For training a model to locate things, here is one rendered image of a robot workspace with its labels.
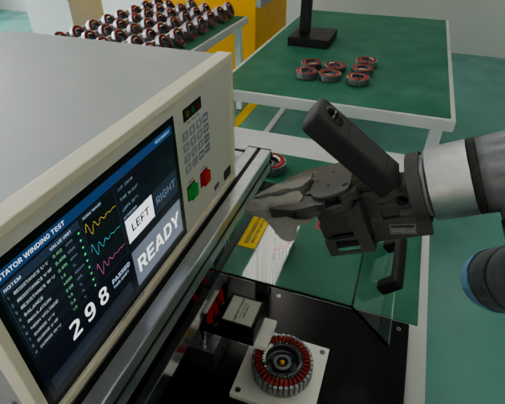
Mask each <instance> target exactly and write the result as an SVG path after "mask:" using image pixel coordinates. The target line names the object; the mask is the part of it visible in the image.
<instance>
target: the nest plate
mask: <svg viewBox="0 0 505 404"><path fill-rule="evenodd" d="M303 342H304V344H306V345H307V346H308V347H307V348H309V349H310V352H311V353H312V357H313V373H312V378H311V381H310V383H309V385H308V386H306V389H305V390H302V392H301V393H298V395H296V396H294V395H293V396H292V397H289V396H288V397H287V398H284V395H283V394H282V398H279V397H278V393H277V396H276V397H274V396H273V394H272V395H269V394H268V391H267V393H265V392H264V391H263V389H261V388H260V387H259V386H258V385H257V384H256V382H255V381H254V378H253V372H252V355H253V351H254V349H255V348H253V347H251V346H249V348H248V350H247V353H246V355H245V356H244V360H243V362H242V364H241V366H240V369H239V371H238V374H237V376H236V379H235V381H234V383H233V385H232V389H231V390H230V392H229V397H231V398H235V399H237V400H240V401H242V402H246V403H248V404H317V399H318V395H319V392H320V388H321V383H322V379H323V375H324V372H325V366H326V362H327V359H328V356H329V349H326V348H324V347H321V346H319V345H314V344H311V343H308V342H305V341H303ZM272 363H273V362H272V361H268V363H267V367H268V368H269V370H270V371H271V372H273V368H272ZM292 365H293V368H292V372H293V373H294V372H295V371H296V370H297V364H296V362H295V361H292Z"/></svg>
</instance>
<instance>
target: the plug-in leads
mask: <svg viewBox="0 0 505 404"><path fill-rule="evenodd" d="M203 282H204V286H205V285H206V284H207V282H208V280H207V278H206V277H204V279H203ZM200 293H201V289H200V286H199V287H198V288H197V290H196V291H195V293H194V294H193V296H192V298H191V300H193V301H194V304H195V302H196V300H197V298H198V296H199V295H200ZM217 300H218V301H217V303H216V299H215V300H214V302H213V303H212V305H211V307H210V309H209V311H208V312H207V319H206V323H207V324H208V325H211V324H212V323H213V322H214V319H213V315H214V316H215V317H216V316H220V310H219V308H218V305H219V306H221V305H224V303H225V300H224V298H223V293H222V287H221V289H220V291H219V292H218V294H217ZM217 304H218V305H217Z"/></svg>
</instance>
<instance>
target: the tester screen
mask: <svg viewBox="0 0 505 404"><path fill-rule="evenodd" d="M174 170H175V171H176V162H175V155H174V148H173V142H172V130H171V125H170V126H169V127H168V128H167V129H165V130H164V131H163V132H162V133H161V134H159V135H158V136H157V137H156V138H154V139H153V140H152V141H151V142H150V143H149V144H148V145H147V146H146V147H144V148H143V149H142V150H141V151H140V152H138V153H137V154H136V155H135V156H133V157H132V158H131V159H130V160H129V161H127V162H126V163H125V164H124V165H123V166H122V167H121V168H120V169H119V170H117V171H116V172H115V173H114V174H113V175H111V176H110V177H109V178H108V179H107V180H105V181H104V182H103V183H102V184H100V185H99V186H98V187H97V188H96V189H95V190H94V191H93V192H92V193H90V194H89V195H88V196H87V197H86V198H84V199H83V200H82V201H81V202H79V203H78V204H77V205H76V206H75V207H73V208H72V209H71V210H70V211H69V212H68V213H67V214H66V215H65V216H63V217H62V218H61V219H60V220H58V221H57V222H56V223H55V224H54V225H52V226H51V227H50V228H49V229H48V230H46V231H45V232H44V233H43V234H42V235H41V236H40V237H39V238H38V239H36V240H35V241H34V242H33V243H32V244H30V245H29V246H28V247H27V248H25V249H24V250H23V251H22V252H21V253H19V254H18V255H17V256H16V257H15V258H14V259H13V260H12V261H11V262H9V263H8V264H7V265H6V266H4V267H3V268H2V269H1V270H0V302H1V303H2V305H3V307H4V309H5V311H6V313H7V314H8V316H9V318H10V320H11V322H12V324H13V325H14V327H15V329H16V331H17V333H18V335H19V337H20V338H21V340H22V343H23V344H24V346H25V347H26V350H27V352H28V353H29V355H30V357H31V359H32V361H33V363H34V364H35V366H36V368H37V370H38V372H39V373H40V375H41V377H42V379H43V381H44V382H45V384H46V387H47V389H48V390H49V392H50V394H51V396H52V398H53V399H54V401H55V400H56V399H57V398H58V396H59V395H60V394H61V393H62V392H63V390H64V389H65V388H66V386H67V385H68V383H69V382H70V381H71V379H72V378H73V377H74V376H75V374H76V373H77V372H78V371H79V369H80V368H81V366H82V365H83V363H84V362H85V361H86V360H87V359H88V357H89V356H90V355H91V353H92V352H93V351H94V349H95V348H96V346H97V345H98V344H99V343H100V342H101V340H102V339H103V337H104V336H105V335H106V334H107V332H108V331H109V329H110V328H111V327H112V326H113V325H114V323H115V322H116V320H117V319H118V318H119V316H120V315H121V314H122V312H123V311H124V310H125V309H126V308H127V306H128V305H129V303H130V302H131V301H132V299H133V298H134V297H135V295H136V294H137V293H138V292H139V290H140V289H141V288H142V286H143V285H144V284H145V282H146V281H147V279H148V278H149V277H150V276H151V275H152V273H153V272H154V271H155V269H156V268H157V266H158V265H159V264H160V262H161V261H162V260H163V259H164V258H165V256H166V255H167V254H168V252H169V251H170V249H171V248H172V247H173V245H174V244H175V243H176V242H177V241H178V239H179V238H180V236H181V235H182V234H183V232H184V224H183V230H182V232H181V233H180V234H179V236H178V237H177V238H176V239H175V240H174V242H173V243H172V245H171V246H170V247H169V248H168V250H167V251H166V253H165V254H164V255H163V256H162V257H161V258H160V260H159V261H158V263H157V264H156V266H155V267H154V268H153V269H152V271H151V272H150V273H149V274H148V275H147V277H146V278H145V279H144V281H143V282H142V284H141V285H140V286H139V283H138V280H137V276H136V272H135V266H134V263H133V259H132V255H131V254H132V253H133V251H134V250H135V249H136V248H137V247H138V245H139V244H140V243H141V242H142V241H143V239H144V238H145V237H146V236H147V235H148V233H149V232H150V231H151V230H152V229H153V228H154V227H155V226H156V225H157V224H158V222H159V221H160V220H161V219H162V218H163V216H164V215H165V214H166V213H167V212H168V210H169V209H170V208H171V207H172V206H173V204H174V203H175V202H176V201H177V200H178V199H179V198H180V193H179V186H178V179H177V174H176V182H177V189H178V191H177V192H176V193H175V195H174V196H173V197H172V198H171V199H170V200H169V201H168V202H167V203H166V204H165V205H164V206H163V207H162V209H161V210H160V211H159V212H158V213H157V214H156V216H155V217H154V218H153V219H152V220H151V221H150V222H149V224H148V225H147V226H146V227H145V228H144V229H143V231H142V232H141V233H140V234H139V235H138V236H137V237H136V238H135V239H134V240H133V241H132V242H131V243H129V239H128V235H127V230H126V225H125V222H124V221H125V220H126V219H127V218H128V217H129V216H130V215H131V214H132V213H133V212H134V211H135V210H136V209H137V208H138V207H139V206H140V205H141V204H142V203H143V202H144V201H145V200H146V199H147V198H148V197H149V196H150V195H151V194H152V193H153V192H154V191H155V190H156V189H157V188H158V187H159V186H160V185H161V184H162V183H163V182H164V181H165V180H166V179H167V178H168V177H169V176H170V175H171V174H172V172H173V171H174ZM107 281H108V284H109V286H110V289H111V294H112V298H111V299H110V300H109V302H108V303H107V304H106V305H105V307H104V308H103V309H102V310H101V312H100V313H99V314H98V316H97V317H96V318H95V319H94V320H93V322H92V323H91V324H90V325H89V326H88V327H87V329H86V330H85V331H84V332H83V334H82V335H81V336H80V338H79V339H78V340H77V341H76V343H75V344H74V345H73V346H72V344H71V341H70V338H69V337H68V335H67V331H66V327H67V326H68V325H69V324H70V323H71V322H72V321H73V320H74V319H75V318H76V316H77V315H78V314H79V313H80V312H81V310H82V309H83V308H84V307H85V306H86V305H87V303H88V302H89V301H90V300H91V298H92V297H93V296H94V295H95V294H96V293H97V292H98V291H99V290H100V289H101V288H102V286H103V285H104V284H105V283H106V282H107ZM129 282H131V285H132V288H133V292H132V293H131V295H130V296H129V297H128V299H127V300H126V301H125V302H124V303H123V305H122V306H121V307H120V308H119V310H118V311H117V313H116V314H115V315H114V317H113V318H112V319H111V320H110V321H109V322H108V324H107V325H106V327H105V328H104V329H103V331H102V332H101V333H100V335H99V336H98V337H97V338H96V339H95V341H94V342H93V343H92V345H91V346H90V347H89V349H88V350H87V352H86V353H85V354H84V355H83V356H82V357H81V359H80V360H79V361H78V363H77V364H76V365H75V367H74V368H73V369H72V371H71V372H70V373H69V374H68V375H67V377H66V378H65V379H64V381H63V382H62V384H61V385H60V386H59V387H58V389H55V387H54V385H53V383H52V381H51V379H52V378H53V377H54V376H55V375H56V373H57V372H58V371H59V369H60V368H61V367H62V366H63V364H64V363H65V362H66V360H67V359H68V358H69V357H70V356H71V355H72V353H73V352H74V351H75V349H76V348H77V347H78V346H79V344H80V343H81V342H82V341H83V339H84V338H85V337H86V336H87V335H88V334H89V332H90V331H91V330H92V328H93V327H94V326H95V324H96V323H97V322H98V321H99V319H100V318H101V317H102V316H103V315H104V314H105V312H106V311H107V310H108V308H109V307H110V306H111V304H112V303H113V302H114V301H115V299H116V298H117V297H118V295H120V294H121V293H122V291H123V290H124V289H125V287H126V286H127V285H128V283H129Z"/></svg>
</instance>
